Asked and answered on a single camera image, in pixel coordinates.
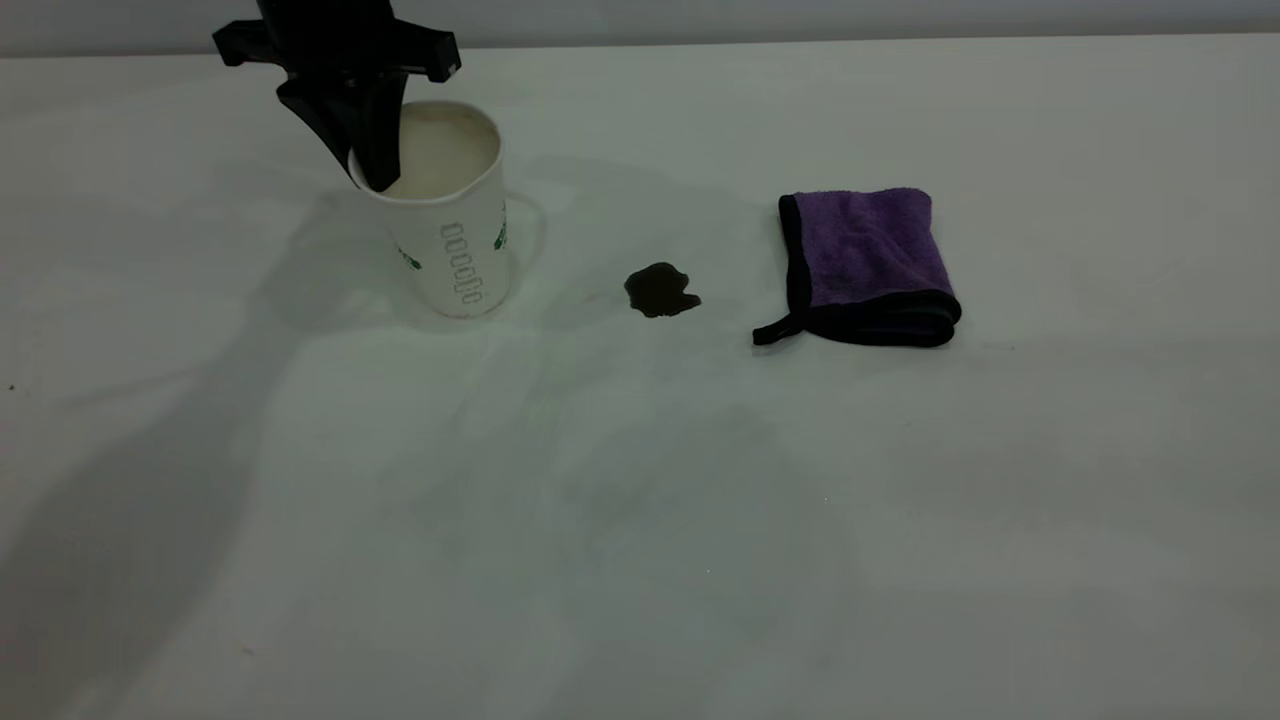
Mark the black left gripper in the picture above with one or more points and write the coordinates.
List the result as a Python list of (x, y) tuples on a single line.
[(340, 40)]

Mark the white paper coffee cup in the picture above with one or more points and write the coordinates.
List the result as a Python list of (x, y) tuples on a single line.
[(460, 235)]

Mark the purple cloth with black trim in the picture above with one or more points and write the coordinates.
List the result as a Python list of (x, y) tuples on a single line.
[(870, 245)]

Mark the dark coffee spill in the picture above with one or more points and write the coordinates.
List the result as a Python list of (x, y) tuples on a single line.
[(660, 291)]

